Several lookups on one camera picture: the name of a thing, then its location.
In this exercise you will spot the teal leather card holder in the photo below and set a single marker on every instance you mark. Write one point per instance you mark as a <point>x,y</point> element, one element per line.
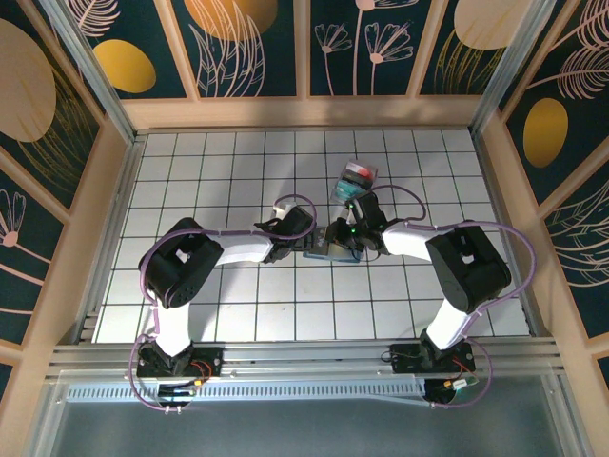
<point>333,257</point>

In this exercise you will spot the clear plastic card box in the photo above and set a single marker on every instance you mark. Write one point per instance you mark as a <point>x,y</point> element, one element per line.
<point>368,183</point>

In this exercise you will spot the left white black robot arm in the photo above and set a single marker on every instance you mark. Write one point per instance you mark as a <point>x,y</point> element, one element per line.
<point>238,250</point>

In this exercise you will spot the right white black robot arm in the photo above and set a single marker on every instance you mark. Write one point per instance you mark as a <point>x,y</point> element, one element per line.
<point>466,266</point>

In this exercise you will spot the teal card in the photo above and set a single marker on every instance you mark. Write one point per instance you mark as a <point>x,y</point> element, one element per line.
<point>347,191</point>

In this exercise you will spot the black card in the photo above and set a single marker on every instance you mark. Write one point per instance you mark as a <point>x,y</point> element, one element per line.
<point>354,179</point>

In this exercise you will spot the white card red circle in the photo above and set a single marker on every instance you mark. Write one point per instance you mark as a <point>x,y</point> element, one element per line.
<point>361,169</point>

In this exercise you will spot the grey metal sheet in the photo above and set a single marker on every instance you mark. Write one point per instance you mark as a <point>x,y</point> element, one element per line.
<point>304,428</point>

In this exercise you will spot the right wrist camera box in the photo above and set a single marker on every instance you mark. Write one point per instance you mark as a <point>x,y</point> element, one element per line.
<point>351,216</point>

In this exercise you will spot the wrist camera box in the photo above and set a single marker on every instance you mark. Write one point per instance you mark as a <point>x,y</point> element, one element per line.
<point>284,210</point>
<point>351,216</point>

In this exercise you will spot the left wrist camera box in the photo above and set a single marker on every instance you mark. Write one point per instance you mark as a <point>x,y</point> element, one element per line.
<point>284,210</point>

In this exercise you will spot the aluminium mounting rail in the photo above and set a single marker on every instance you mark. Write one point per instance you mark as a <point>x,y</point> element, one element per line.
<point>304,354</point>

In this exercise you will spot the aluminium side rail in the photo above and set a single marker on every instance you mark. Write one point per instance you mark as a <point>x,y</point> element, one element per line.
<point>490,190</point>
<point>124,190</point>

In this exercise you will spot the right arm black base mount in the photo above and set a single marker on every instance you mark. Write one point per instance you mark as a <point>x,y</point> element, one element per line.
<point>404,359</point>

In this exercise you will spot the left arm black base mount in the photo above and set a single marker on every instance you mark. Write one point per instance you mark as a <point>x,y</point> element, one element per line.
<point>211,359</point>

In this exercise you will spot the aluminium corner post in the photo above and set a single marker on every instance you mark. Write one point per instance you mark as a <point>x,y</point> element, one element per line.
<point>511,64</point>
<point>93,76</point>

